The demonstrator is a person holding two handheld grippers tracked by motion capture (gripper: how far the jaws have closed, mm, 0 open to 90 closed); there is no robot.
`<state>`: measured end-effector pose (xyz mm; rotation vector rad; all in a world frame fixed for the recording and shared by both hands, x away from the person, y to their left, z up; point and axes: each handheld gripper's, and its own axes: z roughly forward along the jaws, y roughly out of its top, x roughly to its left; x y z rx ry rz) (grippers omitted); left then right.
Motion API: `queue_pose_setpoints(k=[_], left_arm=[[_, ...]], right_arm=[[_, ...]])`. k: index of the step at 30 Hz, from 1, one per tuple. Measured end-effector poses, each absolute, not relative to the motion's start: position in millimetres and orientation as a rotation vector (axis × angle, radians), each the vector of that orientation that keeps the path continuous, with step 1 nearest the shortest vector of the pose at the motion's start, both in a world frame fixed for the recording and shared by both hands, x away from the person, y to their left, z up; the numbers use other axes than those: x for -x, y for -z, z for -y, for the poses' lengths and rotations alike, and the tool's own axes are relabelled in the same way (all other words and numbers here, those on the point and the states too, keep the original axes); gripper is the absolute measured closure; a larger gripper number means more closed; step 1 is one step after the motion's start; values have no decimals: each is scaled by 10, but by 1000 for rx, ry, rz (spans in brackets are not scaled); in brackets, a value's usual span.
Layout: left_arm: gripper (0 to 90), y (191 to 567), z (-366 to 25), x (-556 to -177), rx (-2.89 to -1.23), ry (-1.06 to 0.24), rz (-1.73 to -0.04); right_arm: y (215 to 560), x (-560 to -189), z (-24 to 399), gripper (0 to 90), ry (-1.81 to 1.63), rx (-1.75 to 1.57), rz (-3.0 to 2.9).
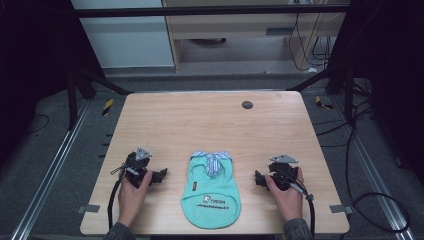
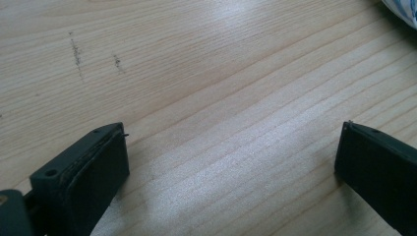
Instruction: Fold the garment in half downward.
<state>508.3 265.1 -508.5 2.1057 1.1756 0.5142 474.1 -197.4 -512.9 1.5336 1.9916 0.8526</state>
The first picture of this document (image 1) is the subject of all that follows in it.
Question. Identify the mint green pet shirt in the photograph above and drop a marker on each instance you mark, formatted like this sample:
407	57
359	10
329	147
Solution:
210	196

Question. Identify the light wooden desk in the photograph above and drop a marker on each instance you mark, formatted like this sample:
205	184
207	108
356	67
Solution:
240	25

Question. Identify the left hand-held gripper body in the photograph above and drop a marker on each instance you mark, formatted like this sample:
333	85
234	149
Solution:
137	165

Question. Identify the white cabinet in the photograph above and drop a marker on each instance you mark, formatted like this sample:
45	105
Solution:
126	40

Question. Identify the grey round table grommet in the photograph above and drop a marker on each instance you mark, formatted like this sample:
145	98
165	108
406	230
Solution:
247	105

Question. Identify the person's left hand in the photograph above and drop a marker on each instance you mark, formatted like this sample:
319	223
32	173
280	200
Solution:
131	200

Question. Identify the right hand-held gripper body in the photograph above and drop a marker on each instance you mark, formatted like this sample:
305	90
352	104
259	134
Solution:
283	171

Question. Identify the aluminium floor rail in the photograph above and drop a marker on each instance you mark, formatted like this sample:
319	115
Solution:
376	176
50	173

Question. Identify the black metal stand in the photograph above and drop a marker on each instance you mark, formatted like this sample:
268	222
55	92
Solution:
72	100
348	96

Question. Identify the black horizontal bar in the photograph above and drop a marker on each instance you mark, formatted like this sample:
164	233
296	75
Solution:
200	11

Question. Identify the yellow black striped tape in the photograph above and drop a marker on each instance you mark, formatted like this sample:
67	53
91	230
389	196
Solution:
107	107
322	103

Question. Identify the grey tape piece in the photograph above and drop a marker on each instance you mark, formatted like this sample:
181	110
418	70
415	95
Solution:
340	209
89	208

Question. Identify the person's right hand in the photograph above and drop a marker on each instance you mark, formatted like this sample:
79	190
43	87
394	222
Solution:
288	203

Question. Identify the dark curtain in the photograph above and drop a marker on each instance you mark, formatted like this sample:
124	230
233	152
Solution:
393	66
30	60

